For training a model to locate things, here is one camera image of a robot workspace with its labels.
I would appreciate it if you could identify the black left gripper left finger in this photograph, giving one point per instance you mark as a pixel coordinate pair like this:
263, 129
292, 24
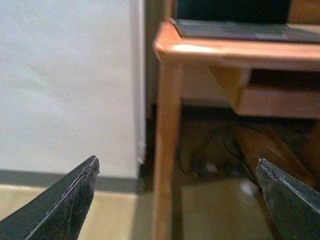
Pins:
59, 212

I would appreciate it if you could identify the grey open laptop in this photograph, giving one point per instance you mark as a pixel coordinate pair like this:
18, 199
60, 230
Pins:
247, 20

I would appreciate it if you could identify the wooden desk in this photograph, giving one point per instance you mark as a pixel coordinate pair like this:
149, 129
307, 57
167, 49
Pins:
229, 60

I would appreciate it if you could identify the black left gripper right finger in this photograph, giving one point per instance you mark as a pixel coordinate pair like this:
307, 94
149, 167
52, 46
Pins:
294, 206

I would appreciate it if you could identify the wooden keyboard drawer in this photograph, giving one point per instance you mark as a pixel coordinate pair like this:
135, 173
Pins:
280, 94

